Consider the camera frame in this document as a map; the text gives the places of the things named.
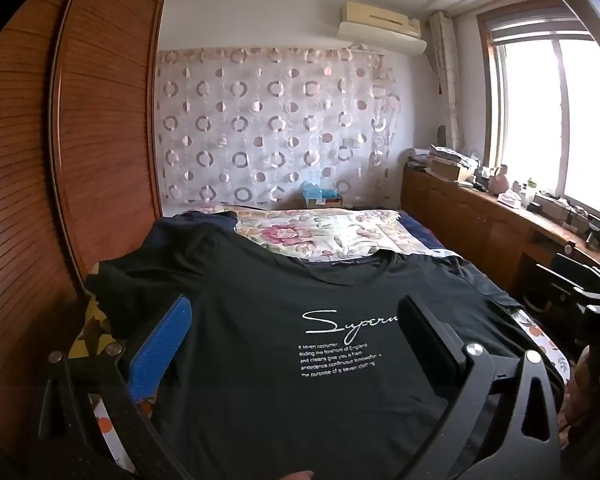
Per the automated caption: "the navy blue blanket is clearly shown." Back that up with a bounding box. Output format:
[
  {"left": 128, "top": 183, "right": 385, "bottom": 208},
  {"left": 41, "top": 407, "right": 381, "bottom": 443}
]
[{"left": 397, "top": 210, "right": 452, "bottom": 257}]

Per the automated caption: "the wooden wardrobe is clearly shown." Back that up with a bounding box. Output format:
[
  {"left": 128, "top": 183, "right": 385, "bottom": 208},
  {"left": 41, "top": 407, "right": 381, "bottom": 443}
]
[{"left": 0, "top": 0, "right": 166, "bottom": 461}]

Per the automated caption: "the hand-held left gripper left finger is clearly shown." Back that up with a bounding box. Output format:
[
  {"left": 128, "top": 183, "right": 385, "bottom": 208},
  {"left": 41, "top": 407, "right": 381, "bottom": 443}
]
[{"left": 35, "top": 294, "right": 193, "bottom": 480}]

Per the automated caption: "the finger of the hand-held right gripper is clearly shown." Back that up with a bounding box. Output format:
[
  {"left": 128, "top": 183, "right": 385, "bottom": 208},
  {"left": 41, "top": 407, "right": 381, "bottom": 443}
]
[{"left": 572, "top": 272, "right": 600, "bottom": 311}]

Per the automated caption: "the beige window curtain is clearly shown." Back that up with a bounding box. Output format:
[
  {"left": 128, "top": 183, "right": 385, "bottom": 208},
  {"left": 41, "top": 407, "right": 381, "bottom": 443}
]
[{"left": 428, "top": 11, "right": 463, "bottom": 153}]

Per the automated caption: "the wall air conditioner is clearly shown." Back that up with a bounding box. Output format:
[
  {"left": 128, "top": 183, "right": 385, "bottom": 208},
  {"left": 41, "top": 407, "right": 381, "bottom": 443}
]
[{"left": 336, "top": 1, "right": 428, "bottom": 56}]

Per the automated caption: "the circle pattern sheer curtain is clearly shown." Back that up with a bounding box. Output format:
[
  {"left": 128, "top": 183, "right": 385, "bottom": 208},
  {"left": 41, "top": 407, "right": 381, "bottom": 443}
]
[{"left": 155, "top": 47, "right": 402, "bottom": 212}]

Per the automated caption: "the stack of books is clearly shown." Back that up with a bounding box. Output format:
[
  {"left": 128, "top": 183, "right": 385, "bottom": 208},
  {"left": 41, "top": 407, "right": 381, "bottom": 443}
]
[{"left": 407, "top": 144, "right": 481, "bottom": 183}]

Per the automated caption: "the black printed t-shirt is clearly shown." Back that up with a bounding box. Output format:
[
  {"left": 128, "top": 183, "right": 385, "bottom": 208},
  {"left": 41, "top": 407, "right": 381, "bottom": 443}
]
[{"left": 85, "top": 232, "right": 567, "bottom": 480}]

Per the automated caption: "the navy blue garment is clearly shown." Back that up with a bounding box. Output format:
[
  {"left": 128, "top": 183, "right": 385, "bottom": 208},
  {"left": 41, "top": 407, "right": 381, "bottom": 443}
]
[{"left": 150, "top": 210, "right": 239, "bottom": 256}]

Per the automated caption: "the blue box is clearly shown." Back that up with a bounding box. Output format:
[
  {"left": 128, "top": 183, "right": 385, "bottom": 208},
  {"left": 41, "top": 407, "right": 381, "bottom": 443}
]
[{"left": 300, "top": 181, "right": 343, "bottom": 208}]

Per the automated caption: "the pink figurine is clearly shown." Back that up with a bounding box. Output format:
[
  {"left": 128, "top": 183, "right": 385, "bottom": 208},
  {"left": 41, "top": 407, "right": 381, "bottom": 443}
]
[{"left": 490, "top": 164, "right": 513, "bottom": 193}]

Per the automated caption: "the orange fruit print bed sheet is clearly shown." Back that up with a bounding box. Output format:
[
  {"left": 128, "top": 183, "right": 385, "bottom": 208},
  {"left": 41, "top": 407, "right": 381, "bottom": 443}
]
[{"left": 92, "top": 255, "right": 573, "bottom": 478}]

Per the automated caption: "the window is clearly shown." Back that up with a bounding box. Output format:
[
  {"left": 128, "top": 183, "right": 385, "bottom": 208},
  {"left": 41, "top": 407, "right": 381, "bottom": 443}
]
[{"left": 477, "top": 7, "right": 600, "bottom": 241}]

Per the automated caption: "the wooden desk cabinet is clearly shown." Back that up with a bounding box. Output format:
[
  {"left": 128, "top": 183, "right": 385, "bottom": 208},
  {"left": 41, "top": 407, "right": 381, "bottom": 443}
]
[{"left": 400, "top": 165, "right": 600, "bottom": 311}]

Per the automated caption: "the floral blanket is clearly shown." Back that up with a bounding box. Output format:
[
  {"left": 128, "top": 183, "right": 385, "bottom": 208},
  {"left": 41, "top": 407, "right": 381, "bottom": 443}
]
[{"left": 215, "top": 205, "right": 461, "bottom": 266}]

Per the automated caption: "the woven bed mat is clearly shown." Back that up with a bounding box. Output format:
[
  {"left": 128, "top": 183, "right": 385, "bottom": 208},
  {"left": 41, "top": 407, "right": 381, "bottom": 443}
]
[{"left": 70, "top": 287, "right": 118, "bottom": 358}]

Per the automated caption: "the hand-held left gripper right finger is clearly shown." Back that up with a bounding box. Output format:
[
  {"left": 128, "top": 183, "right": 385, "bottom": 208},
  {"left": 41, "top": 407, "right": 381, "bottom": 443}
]
[{"left": 395, "top": 295, "right": 564, "bottom": 480}]

